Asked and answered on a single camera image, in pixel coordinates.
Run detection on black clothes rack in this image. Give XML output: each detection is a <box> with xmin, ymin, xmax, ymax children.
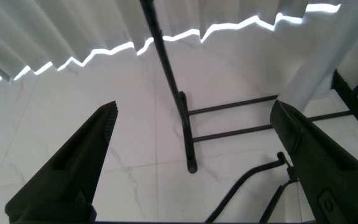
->
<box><xmin>140</xmin><ymin>0</ymin><xmax>358</xmax><ymax>174</ymax></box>

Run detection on black cable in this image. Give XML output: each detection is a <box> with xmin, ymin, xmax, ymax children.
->
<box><xmin>205</xmin><ymin>151</ymin><xmax>300</xmax><ymax>223</ymax></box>

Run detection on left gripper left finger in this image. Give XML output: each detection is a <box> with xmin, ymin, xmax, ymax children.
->
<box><xmin>4</xmin><ymin>100</ymin><xmax>119</xmax><ymax>223</ymax></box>

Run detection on pale grey shorts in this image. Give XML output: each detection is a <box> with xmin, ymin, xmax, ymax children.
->
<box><xmin>278</xmin><ymin>0</ymin><xmax>358</xmax><ymax>113</ymax></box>

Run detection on white curtain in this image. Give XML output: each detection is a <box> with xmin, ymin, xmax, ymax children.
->
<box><xmin>0</xmin><ymin>0</ymin><xmax>343</xmax><ymax>85</ymax></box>

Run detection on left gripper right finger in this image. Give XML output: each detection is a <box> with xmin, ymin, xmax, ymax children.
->
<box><xmin>269</xmin><ymin>99</ymin><xmax>358</xmax><ymax>224</ymax></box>

